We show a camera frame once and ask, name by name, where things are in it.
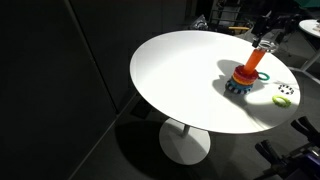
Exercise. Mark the orange stacking stake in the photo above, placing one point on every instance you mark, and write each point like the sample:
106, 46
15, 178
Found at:
253, 61

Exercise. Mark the small white round table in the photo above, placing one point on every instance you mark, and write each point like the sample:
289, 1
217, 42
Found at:
310, 28

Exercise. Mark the black metal cart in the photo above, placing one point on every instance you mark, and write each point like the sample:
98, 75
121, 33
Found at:
226, 16

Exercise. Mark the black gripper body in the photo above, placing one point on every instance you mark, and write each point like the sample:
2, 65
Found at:
271, 25

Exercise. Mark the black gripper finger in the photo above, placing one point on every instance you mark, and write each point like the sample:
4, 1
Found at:
256, 39
278, 38

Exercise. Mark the white table pedestal base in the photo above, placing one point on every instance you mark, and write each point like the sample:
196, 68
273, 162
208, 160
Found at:
183, 146

